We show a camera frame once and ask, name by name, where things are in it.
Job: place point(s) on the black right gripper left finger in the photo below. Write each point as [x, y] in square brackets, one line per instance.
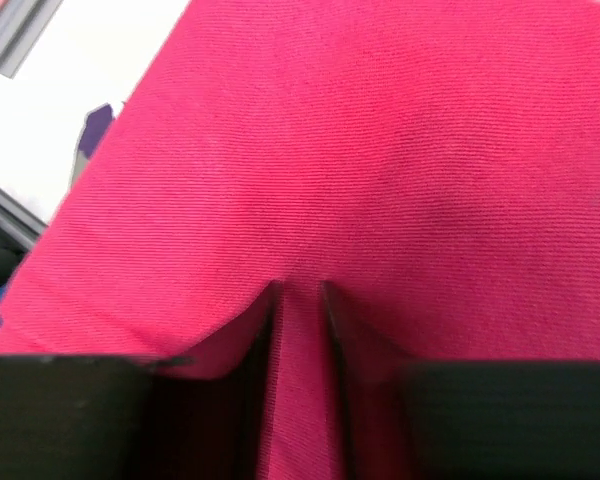
[195, 416]

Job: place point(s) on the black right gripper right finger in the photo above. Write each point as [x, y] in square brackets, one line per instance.
[407, 418]

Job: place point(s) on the magenta trousers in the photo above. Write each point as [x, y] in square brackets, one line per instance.
[439, 161]

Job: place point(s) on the purple camouflage trousers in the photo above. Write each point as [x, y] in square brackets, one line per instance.
[95, 126]

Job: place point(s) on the front aluminium rail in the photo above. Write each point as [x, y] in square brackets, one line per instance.
[19, 231]

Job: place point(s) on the left aluminium frame post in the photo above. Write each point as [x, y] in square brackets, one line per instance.
[22, 22]

